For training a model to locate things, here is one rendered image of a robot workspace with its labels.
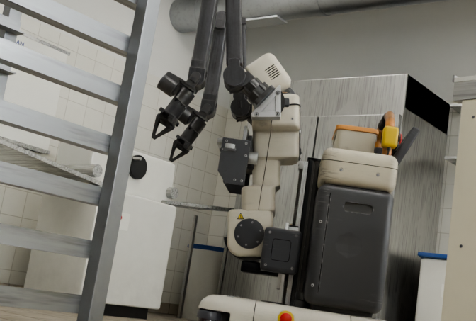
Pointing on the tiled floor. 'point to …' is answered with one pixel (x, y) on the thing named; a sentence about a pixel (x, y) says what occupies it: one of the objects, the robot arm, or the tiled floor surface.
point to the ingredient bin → (431, 286)
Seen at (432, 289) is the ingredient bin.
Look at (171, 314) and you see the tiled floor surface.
